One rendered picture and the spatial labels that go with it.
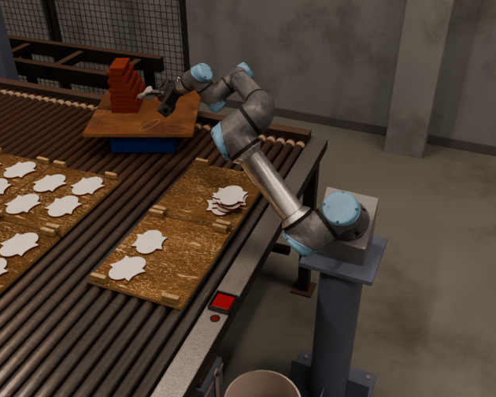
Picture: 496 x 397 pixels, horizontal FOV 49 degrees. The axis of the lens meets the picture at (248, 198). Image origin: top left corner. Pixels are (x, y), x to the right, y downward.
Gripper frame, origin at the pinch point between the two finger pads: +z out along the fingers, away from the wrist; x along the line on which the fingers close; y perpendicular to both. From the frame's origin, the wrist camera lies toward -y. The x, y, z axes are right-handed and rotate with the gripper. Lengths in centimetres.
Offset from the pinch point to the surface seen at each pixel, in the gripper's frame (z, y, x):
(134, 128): 22.8, 3.9, -6.2
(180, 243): -20, -59, -20
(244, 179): -18.5, -16.2, -43.2
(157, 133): 12.3, 1.0, -13.2
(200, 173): -3.0, -15.5, -30.9
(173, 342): -38, -99, -15
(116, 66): 24.1, 28.4, 12.2
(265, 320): 31, -46, -118
